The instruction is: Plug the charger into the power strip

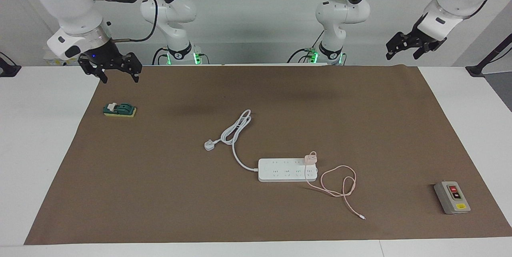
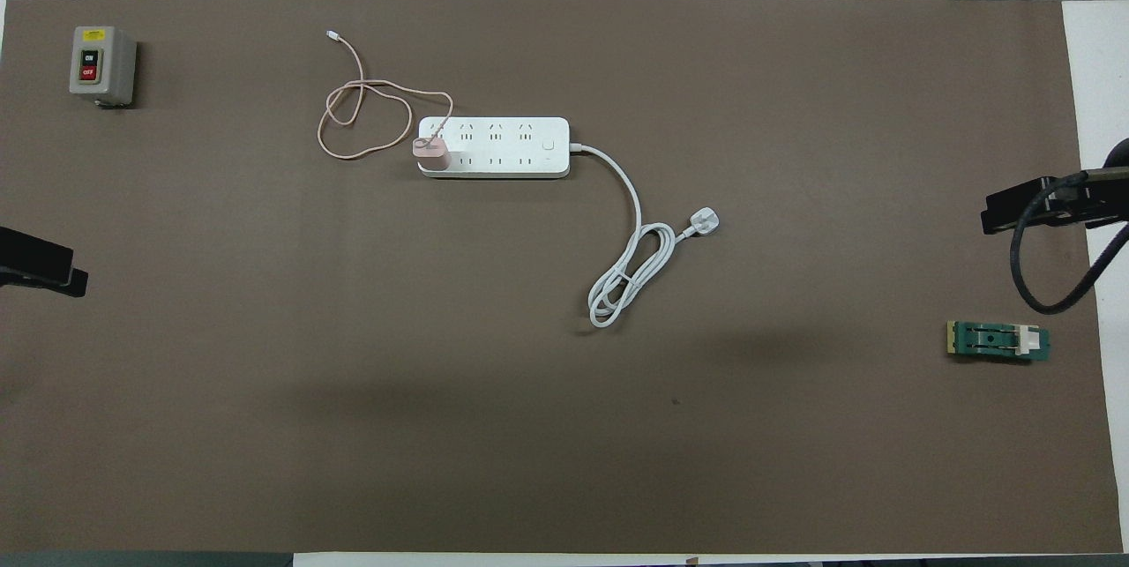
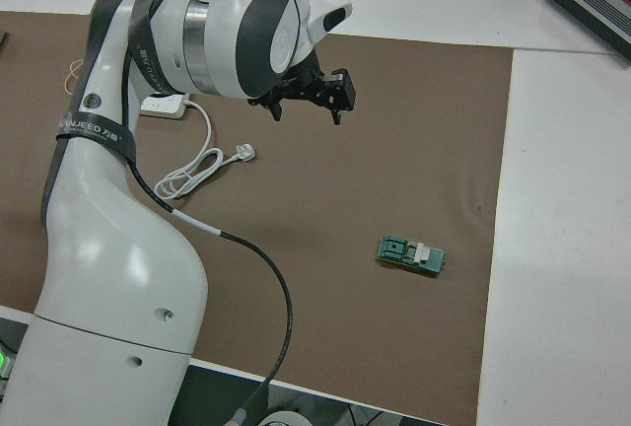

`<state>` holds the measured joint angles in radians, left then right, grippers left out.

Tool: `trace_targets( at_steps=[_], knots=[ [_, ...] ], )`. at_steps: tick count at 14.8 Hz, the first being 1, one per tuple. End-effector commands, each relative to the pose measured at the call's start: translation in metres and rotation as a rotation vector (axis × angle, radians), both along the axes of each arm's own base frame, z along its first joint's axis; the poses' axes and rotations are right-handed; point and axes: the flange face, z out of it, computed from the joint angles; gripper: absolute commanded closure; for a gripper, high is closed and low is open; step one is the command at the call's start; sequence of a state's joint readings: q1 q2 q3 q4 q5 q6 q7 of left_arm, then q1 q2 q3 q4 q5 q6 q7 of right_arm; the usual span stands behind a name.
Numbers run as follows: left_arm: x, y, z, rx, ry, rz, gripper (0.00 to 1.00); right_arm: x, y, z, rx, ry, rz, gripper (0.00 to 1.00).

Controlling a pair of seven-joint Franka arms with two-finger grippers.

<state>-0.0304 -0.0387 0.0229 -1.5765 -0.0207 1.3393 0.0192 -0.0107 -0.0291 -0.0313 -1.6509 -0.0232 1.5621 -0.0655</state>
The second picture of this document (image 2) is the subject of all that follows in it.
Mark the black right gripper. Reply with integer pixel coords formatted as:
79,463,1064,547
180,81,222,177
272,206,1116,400
981,168,1129,235

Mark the pink charging cable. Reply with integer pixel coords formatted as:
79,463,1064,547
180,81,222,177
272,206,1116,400
318,29,455,160

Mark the pink charger adapter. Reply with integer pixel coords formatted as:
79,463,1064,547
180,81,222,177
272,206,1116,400
413,136,452,173

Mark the white power strip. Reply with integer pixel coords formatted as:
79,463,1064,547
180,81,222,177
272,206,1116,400
416,116,572,180

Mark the green circuit board fixture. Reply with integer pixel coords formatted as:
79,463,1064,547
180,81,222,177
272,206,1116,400
946,320,1051,364

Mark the brown table mat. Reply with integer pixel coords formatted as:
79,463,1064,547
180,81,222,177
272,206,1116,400
0,0,1123,555

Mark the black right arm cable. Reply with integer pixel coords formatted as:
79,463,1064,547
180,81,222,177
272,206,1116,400
1010,183,1129,316

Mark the grey on-off switch box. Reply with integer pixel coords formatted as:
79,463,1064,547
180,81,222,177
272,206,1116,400
69,26,138,108

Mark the white power strip cord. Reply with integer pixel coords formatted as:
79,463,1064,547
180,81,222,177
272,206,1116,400
569,142,722,329

